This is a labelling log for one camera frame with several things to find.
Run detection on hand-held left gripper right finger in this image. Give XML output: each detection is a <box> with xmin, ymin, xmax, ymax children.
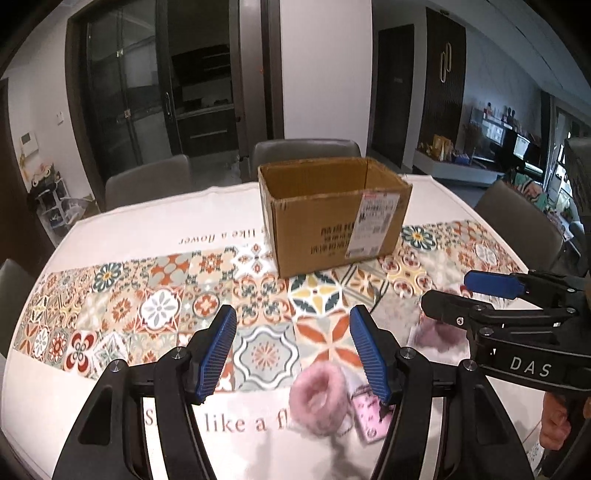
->
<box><xmin>349</xmin><ymin>305</ymin><xmax>536</xmax><ymax>480</ymax></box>

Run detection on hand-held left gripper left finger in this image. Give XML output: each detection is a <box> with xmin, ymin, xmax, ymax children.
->
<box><xmin>52</xmin><ymin>305</ymin><xmax>238</xmax><ymax>480</ymax></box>

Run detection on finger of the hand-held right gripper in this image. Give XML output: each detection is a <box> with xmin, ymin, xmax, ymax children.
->
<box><xmin>464</xmin><ymin>270</ymin><xmax>591</xmax><ymax>311</ymax></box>
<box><xmin>421</xmin><ymin>290</ymin><xmax>579</xmax><ymax>341</ymax></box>

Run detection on purple fluffy towel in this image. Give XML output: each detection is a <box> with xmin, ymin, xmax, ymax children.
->
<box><xmin>418</xmin><ymin>318</ymin><xmax>472</xmax><ymax>354</ymax></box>

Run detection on pink fluffy scrunchie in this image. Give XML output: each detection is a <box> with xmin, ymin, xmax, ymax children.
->
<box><xmin>290</xmin><ymin>364</ymin><xmax>354</xmax><ymax>435</ymax></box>

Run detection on brown cardboard box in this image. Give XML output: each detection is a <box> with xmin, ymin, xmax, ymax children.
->
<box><xmin>257</xmin><ymin>157</ymin><xmax>413</xmax><ymax>279</ymax></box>

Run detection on person's right hand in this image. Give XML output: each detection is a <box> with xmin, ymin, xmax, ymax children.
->
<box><xmin>538</xmin><ymin>392</ymin><xmax>575</xmax><ymax>450</ymax></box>

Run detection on pink printed packet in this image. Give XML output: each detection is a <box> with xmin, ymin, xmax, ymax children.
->
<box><xmin>353</xmin><ymin>392</ymin><xmax>393</xmax><ymax>445</ymax></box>

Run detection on grey leather dining chair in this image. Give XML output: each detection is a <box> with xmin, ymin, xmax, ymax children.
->
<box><xmin>474</xmin><ymin>180</ymin><xmax>565</xmax><ymax>273</ymax></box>
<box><xmin>105</xmin><ymin>154</ymin><xmax>194</xmax><ymax>212</ymax></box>
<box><xmin>250</xmin><ymin>138</ymin><xmax>362</xmax><ymax>183</ymax></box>
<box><xmin>0</xmin><ymin>258</ymin><xmax>37</xmax><ymax>358</ymax></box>

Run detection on white low sideboard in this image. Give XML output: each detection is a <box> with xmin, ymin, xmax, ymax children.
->
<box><xmin>413</xmin><ymin>148</ymin><xmax>504</xmax><ymax>188</ymax></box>

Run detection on patterned tile-print tablecloth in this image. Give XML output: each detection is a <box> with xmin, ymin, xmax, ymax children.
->
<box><xmin>0</xmin><ymin>173</ymin><xmax>555</xmax><ymax>480</ymax></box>

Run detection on black television screen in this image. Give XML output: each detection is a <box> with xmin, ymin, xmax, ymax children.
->
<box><xmin>480</xmin><ymin>115</ymin><xmax>542</xmax><ymax>168</ymax></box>

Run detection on yellow bags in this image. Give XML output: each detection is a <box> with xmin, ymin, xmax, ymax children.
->
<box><xmin>431</xmin><ymin>136</ymin><xmax>455</xmax><ymax>160</ymax></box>

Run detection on dark entrance door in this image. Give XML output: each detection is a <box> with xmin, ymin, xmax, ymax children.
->
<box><xmin>372</xmin><ymin>25</ymin><xmax>416</xmax><ymax>169</ymax></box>

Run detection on white storage rack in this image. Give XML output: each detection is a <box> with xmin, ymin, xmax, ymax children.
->
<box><xmin>28</xmin><ymin>164</ymin><xmax>93</xmax><ymax>241</ymax></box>

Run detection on glass sliding door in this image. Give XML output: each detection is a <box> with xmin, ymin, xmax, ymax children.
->
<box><xmin>67</xmin><ymin>0</ymin><xmax>241</xmax><ymax>195</ymax></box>

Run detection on dark slatted wall panel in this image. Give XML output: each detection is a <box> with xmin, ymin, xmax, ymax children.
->
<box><xmin>425</xmin><ymin>9</ymin><xmax>467</xmax><ymax>144</ymax></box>

